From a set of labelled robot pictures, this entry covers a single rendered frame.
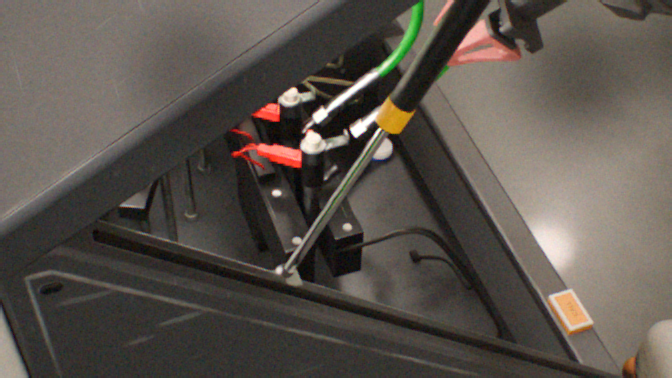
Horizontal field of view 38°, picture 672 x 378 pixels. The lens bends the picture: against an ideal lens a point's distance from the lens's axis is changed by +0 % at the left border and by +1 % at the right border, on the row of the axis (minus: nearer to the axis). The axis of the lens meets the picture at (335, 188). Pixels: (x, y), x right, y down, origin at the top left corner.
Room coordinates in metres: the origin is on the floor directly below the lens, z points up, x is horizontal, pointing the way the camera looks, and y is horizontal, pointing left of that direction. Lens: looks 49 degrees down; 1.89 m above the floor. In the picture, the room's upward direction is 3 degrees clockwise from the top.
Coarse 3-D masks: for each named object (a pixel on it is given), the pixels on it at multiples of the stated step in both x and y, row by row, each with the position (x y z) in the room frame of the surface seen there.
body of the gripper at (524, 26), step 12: (504, 0) 0.79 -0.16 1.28; (516, 0) 0.80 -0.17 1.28; (528, 0) 0.79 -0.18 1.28; (540, 0) 0.79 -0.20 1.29; (552, 0) 0.79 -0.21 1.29; (564, 0) 0.80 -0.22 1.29; (504, 12) 0.78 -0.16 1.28; (516, 12) 0.79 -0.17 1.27; (528, 12) 0.79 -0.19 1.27; (540, 12) 0.79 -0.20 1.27; (504, 24) 0.77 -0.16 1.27; (516, 24) 0.77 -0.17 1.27; (528, 24) 0.80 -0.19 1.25; (528, 36) 0.78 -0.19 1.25; (540, 36) 0.80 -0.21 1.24; (528, 48) 0.78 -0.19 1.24; (540, 48) 0.78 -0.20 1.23
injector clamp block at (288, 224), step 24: (264, 120) 0.98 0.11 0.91; (240, 144) 0.87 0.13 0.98; (240, 168) 0.87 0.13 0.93; (240, 192) 0.88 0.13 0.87; (264, 192) 0.78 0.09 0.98; (288, 192) 0.79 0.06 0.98; (264, 216) 0.77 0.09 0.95; (288, 216) 0.75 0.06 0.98; (336, 216) 0.75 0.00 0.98; (264, 240) 0.81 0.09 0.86; (288, 240) 0.71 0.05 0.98; (336, 240) 0.72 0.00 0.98; (360, 240) 0.73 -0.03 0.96; (312, 264) 0.71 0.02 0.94; (336, 264) 0.72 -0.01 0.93; (360, 264) 0.73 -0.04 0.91
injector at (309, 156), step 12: (300, 144) 0.76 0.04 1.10; (324, 144) 0.76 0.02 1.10; (300, 156) 0.75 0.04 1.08; (312, 156) 0.74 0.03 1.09; (324, 156) 0.75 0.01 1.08; (300, 168) 0.76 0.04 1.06; (312, 168) 0.74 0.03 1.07; (324, 168) 0.75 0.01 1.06; (336, 168) 0.76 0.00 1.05; (312, 180) 0.74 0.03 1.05; (324, 180) 0.76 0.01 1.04; (312, 192) 0.75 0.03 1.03; (312, 204) 0.75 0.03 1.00; (312, 216) 0.75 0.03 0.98
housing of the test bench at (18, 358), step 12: (0, 300) 0.32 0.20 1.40; (0, 312) 0.32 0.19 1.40; (0, 324) 0.31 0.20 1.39; (0, 336) 0.31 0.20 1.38; (12, 336) 0.32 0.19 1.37; (0, 348) 0.31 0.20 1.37; (12, 348) 0.32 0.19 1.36; (0, 360) 0.31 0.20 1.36; (12, 360) 0.31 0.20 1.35; (0, 372) 0.31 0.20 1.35; (12, 372) 0.31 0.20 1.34; (24, 372) 0.32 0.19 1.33
